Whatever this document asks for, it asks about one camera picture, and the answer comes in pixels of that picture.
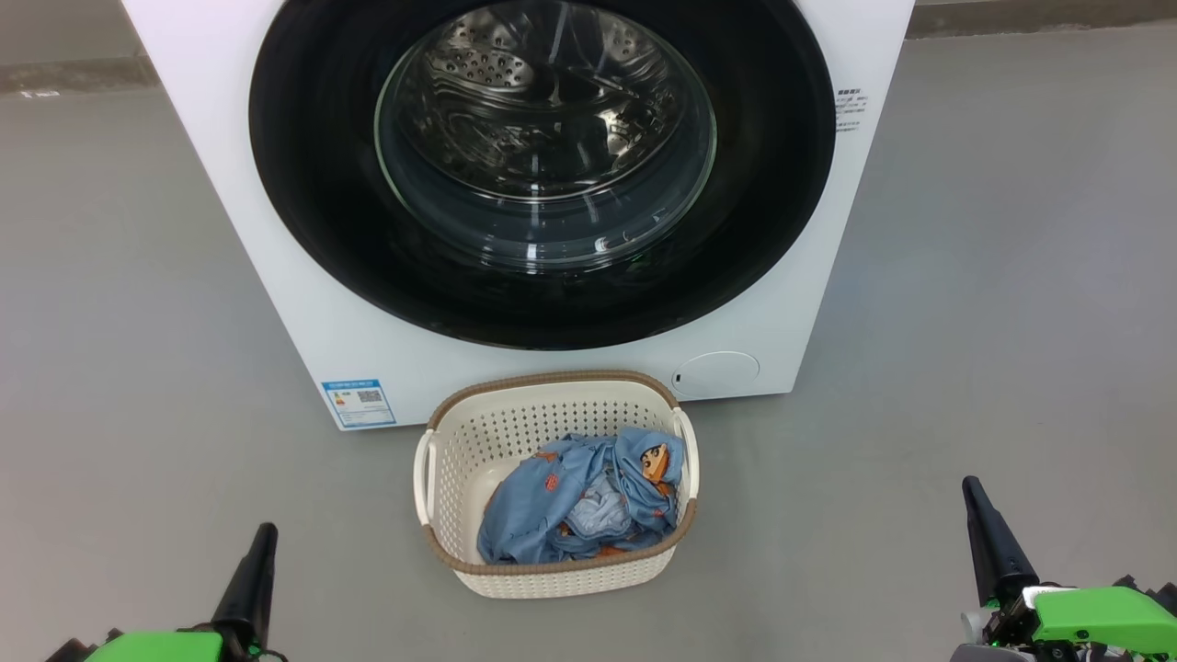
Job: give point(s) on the round white filter cover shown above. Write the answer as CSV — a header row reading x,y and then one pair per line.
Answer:
x,y
717,375

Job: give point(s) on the blue energy label sticker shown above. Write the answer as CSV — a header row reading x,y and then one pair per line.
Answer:
x,y
359,403

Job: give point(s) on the cream perforated laundry basket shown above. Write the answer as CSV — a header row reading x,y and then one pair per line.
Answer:
x,y
460,460

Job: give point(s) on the pale blue white garment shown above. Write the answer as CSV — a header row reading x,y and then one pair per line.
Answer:
x,y
598,515

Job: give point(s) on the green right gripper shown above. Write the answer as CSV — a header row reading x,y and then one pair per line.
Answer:
x,y
1094,618

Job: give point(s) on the white front-load washing machine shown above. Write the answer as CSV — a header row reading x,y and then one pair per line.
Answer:
x,y
230,211

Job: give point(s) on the black glass washer door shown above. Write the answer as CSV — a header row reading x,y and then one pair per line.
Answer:
x,y
303,184

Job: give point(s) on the printed text label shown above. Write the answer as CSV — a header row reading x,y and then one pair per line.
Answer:
x,y
849,110

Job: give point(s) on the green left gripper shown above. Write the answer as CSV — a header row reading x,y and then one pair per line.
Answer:
x,y
156,648

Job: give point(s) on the blue cartoon print garment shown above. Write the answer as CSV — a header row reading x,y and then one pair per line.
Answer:
x,y
524,515

